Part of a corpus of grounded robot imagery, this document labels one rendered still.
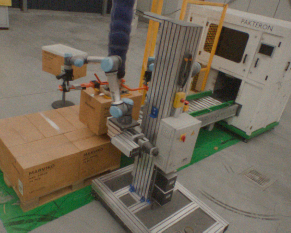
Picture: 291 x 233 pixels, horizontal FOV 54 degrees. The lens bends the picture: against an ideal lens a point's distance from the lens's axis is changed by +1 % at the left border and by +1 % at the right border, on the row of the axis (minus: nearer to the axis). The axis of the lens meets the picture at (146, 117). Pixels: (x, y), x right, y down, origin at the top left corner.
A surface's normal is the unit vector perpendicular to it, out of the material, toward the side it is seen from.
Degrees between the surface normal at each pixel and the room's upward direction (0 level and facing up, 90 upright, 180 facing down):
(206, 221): 0
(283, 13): 90
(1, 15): 90
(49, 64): 90
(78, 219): 0
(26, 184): 90
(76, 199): 0
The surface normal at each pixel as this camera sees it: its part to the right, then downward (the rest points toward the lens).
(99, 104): -0.72, 0.20
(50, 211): 0.17, -0.88
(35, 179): 0.66, 0.44
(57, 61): -0.46, 0.33
